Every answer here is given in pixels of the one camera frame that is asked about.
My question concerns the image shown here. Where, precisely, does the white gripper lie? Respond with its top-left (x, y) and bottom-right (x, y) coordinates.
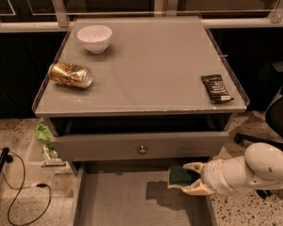
top-left (167, 159), bottom-right (226, 196)

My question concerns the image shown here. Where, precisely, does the green yellow sponge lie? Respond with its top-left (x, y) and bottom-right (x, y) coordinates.
top-left (168, 165), bottom-right (198, 187)

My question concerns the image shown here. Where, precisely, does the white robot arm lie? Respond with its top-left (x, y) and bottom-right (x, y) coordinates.
top-left (168, 142), bottom-right (283, 196)

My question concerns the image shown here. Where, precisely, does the grey top drawer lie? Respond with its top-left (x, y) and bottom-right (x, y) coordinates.
top-left (51, 132), bottom-right (229, 161)

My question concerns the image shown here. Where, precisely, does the round metal drawer knob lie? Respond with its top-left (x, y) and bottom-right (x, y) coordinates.
top-left (139, 145), bottom-right (147, 155)

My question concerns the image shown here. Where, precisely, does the grey open middle drawer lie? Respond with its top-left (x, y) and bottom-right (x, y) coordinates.
top-left (68, 166), bottom-right (217, 226)

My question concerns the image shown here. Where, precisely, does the grey cabinet with glass top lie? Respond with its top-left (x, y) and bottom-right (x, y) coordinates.
top-left (34, 17), bottom-right (248, 170)

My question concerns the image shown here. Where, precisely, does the black snack packet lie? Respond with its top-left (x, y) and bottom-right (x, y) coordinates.
top-left (201, 74), bottom-right (233, 104)

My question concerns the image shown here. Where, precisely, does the black office chair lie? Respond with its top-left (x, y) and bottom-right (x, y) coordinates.
top-left (234, 61), bottom-right (283, 197)

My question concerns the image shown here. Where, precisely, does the clear plastic bin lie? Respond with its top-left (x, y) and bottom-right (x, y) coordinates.
top-left (25, 126), bottom-right (72, 173)

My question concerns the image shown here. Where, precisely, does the gold soda can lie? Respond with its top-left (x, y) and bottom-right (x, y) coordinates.
top-left (48, 62), bottom-right (92, 89)

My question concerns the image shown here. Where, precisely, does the white ceramic bowl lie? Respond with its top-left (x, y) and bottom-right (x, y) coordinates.
top-left (77, 25), bottom-right (112, 54)

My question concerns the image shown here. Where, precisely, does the black cable on floor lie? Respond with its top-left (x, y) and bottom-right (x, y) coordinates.
top-left (0, 146), bottom-right (53, 226)

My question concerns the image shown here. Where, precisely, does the metal rail bracket right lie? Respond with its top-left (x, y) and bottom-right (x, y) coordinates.
top-left (268, 0), bottom-right (283, 24)

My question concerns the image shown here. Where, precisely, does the metal rail bracket left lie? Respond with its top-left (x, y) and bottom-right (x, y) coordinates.
top-left (51, 0), bottom-right (69, 27)

